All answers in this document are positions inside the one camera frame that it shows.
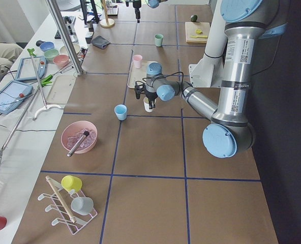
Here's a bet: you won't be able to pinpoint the blue teach pendant far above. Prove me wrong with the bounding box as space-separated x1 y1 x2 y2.
15 56 47 82

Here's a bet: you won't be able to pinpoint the green cup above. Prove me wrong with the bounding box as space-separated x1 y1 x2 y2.
154 34 164 47

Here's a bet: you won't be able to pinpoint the grey cup on rack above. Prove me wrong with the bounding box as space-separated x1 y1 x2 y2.
71 197 94 216

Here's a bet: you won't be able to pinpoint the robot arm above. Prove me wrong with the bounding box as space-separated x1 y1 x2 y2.
134 1 290 158
132 0 164 23

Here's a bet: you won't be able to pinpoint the blue teach pendant near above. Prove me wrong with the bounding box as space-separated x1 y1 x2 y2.
0 80 34 114

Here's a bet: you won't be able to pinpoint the wooden rolling stick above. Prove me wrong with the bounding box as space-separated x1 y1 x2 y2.
46 175 77 223

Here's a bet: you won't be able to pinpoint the green side bowl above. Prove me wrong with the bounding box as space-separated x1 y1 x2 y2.
44 48 59 62

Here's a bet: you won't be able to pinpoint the white wire cup rack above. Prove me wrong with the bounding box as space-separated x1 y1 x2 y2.
38 175 98 235

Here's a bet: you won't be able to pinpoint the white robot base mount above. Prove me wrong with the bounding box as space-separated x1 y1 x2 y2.
189 1 227 87

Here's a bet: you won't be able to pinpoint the pink cup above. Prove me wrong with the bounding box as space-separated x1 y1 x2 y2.
132 54 143 69

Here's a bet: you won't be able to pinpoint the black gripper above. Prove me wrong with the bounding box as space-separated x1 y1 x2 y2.
133 0 141 23
145 89 158 109

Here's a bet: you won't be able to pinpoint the yellow cup on rack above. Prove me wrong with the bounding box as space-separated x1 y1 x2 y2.
61 175 82 192

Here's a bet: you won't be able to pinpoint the wooden mug tree stand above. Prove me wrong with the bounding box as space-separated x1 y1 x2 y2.
99 0 115 28

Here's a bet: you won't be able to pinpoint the pink bowl with ice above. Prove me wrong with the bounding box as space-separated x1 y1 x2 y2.
61 120 98 154

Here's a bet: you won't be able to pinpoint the blue teach pendant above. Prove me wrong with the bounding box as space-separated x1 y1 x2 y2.
15 56 47 82
0 80 34 114

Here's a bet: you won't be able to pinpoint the pink side bowl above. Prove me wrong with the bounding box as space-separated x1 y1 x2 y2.
53 54 69 68

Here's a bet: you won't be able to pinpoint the cream rabbit tray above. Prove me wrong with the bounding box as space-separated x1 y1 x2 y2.
127 61 155 88

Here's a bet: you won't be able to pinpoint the yellow plastic knife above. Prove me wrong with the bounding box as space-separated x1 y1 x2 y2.
190 35 208 39

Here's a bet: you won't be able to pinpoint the metal black-tipped tongs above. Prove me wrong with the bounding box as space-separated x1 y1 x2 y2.
67 131 89 157

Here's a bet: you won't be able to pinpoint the grey folded cloth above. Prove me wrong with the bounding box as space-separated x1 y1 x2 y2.
91 36 110 49

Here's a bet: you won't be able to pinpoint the long metal reacher grabber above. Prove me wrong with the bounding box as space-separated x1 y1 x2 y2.
27 48 65 121

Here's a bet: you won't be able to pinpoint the cream yellow cup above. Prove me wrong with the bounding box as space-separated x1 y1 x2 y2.
143 97 153 112

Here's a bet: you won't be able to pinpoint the blue side bowl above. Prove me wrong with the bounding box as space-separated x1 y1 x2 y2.
40 42 54 52

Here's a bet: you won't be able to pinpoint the aluminium frame post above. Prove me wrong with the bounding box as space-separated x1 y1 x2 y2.
46 0 83 76

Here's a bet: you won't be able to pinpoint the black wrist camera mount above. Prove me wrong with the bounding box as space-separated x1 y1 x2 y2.
134 81 145 100

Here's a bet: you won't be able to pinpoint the blue cup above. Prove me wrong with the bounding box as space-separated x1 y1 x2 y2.
114 104 127 121

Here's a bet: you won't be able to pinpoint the cream side bowl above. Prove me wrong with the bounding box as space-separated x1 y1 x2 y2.
59 43 82 56

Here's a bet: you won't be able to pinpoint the spare cream tray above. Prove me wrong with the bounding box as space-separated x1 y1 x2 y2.
46 75 76 105

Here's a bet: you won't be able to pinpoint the wooden cutting board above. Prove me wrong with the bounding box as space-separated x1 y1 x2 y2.
185 22 210 43

